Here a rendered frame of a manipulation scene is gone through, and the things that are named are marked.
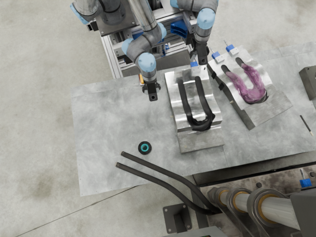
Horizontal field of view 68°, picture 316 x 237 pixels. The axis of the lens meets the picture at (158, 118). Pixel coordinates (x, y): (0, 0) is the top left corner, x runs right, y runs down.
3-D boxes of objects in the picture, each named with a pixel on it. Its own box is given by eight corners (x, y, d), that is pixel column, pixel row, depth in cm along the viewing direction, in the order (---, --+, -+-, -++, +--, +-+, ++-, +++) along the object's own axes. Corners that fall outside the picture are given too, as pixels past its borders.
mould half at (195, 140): (164, 79, 155) (164, 69, 142) (203, 71, 156) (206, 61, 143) (180, 154, 142) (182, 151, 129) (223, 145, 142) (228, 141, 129)
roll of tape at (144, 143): (146, 139, 145) (146, 138, 141) (154, 149, 143) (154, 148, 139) (136, 147, 144) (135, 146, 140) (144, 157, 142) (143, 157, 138)
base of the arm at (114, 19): (98, 8, 143) (93, -4, 134) (122, 1, 144) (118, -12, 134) (104, 28, 139) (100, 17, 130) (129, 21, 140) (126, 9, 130)
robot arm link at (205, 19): (218, 7, 102) (214, 23, 100) (213, 24, 113) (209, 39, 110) (200, 3, 103) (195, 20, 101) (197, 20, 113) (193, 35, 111)
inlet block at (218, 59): (206, 51, 156) (207, 46, 151) (212, 47, 157) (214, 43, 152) (216, 66, 153) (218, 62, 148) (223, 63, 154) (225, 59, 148)
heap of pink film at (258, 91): (222, 74, 148) (225, 67, 141) (246, 61, 150) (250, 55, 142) (245, 108, 142) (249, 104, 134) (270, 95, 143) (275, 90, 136)
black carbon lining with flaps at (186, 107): (176, 81, 147) (176, 74, 138) (201, 76, 147) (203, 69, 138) (188, 135, 137) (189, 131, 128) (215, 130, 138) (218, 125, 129)
